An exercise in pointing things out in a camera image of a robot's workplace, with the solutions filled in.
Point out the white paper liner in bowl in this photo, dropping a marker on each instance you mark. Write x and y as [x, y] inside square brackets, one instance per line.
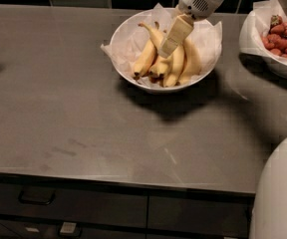
[127, 44]

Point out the lower drawer handle with label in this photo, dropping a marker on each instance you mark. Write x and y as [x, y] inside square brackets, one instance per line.
[70, 230]

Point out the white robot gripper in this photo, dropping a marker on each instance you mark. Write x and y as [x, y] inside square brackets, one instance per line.
[196, 3]

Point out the cabinet drawer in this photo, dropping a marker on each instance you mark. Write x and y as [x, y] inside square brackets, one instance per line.
[99, 204]
[207, 217]

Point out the long curved yellow banana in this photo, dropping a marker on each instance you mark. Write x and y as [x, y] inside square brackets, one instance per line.
[160, 68]

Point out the leftmost yellow banana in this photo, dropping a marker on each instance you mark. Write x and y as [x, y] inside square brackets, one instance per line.
[145, 60]

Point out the white bowl with strawberries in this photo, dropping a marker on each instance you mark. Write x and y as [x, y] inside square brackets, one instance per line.
[250, 43]

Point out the left drawer handle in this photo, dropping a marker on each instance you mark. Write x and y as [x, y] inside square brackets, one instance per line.
[36, 196]

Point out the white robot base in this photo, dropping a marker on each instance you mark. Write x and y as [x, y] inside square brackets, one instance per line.
[269, 215]

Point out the pile of red strawberries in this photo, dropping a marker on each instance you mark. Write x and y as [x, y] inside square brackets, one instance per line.
[275, 41]

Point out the white paper liner right bowl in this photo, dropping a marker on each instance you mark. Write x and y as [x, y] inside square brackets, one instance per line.
[265, 9]

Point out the rightmost yellow banana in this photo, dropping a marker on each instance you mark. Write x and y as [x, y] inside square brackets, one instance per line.
[192, 63]

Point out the left cabinet drawer front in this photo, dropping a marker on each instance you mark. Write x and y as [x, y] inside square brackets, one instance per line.
[99, 204]

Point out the white bowl with bananas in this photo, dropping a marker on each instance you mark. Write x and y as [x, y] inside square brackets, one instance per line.
[156, 87]

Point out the right cabinet drawer front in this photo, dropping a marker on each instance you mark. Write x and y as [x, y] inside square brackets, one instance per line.
[207, 217]

